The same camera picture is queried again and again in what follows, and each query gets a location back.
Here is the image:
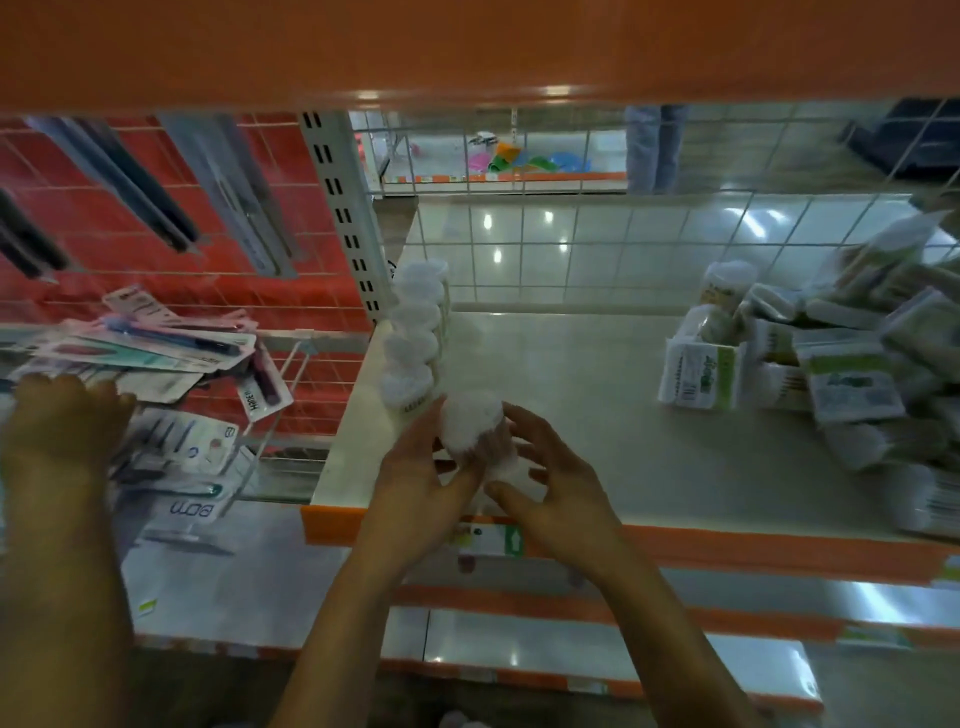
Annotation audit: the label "person's right hand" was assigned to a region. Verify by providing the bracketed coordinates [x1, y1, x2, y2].
[485, 401, 628, 586]

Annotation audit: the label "person's left hand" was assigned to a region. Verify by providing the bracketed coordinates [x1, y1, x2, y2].
[367, 395, 489, 571]

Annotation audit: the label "pile of cotton swab packs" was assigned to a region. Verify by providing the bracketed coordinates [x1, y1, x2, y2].
[658, 209, 960, 543]

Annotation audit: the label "person's left forearm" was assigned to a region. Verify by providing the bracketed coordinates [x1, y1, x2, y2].
[269, 539, 451, 728]

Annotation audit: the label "white shelf board orange rim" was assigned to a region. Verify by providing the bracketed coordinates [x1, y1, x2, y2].
[119, 498, 354, 663]
[374, 607, 826, 718]
[389, 558, 960, 654]
[0, 0, 960, 121]

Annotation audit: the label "white wire basket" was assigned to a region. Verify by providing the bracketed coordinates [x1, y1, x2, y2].
[239, 329, 373, 505]

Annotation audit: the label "white slotted shelf post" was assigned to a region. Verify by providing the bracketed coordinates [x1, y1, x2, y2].
[299, 110, 395, 331]

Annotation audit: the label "price label green arrow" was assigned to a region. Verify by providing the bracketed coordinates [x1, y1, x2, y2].
[449, 521, 528, 562]

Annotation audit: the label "person's right forearm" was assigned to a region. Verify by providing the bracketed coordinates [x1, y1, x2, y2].
[590, 554, 760, 728]

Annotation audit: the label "distant white orange shelf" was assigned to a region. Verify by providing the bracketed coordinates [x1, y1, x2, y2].
[378, 127, 631, 198]

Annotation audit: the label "white shelf orange rail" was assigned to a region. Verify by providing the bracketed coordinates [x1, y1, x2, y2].
[299, 311, 960, 588]

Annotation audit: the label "green plastic item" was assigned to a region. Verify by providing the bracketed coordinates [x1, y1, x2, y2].
[487, 153, 553, 175]

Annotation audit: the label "hanging dark packaged items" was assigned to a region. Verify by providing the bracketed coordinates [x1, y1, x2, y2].
[157, 112, 301, 280]
[26, 116, 204, 258]

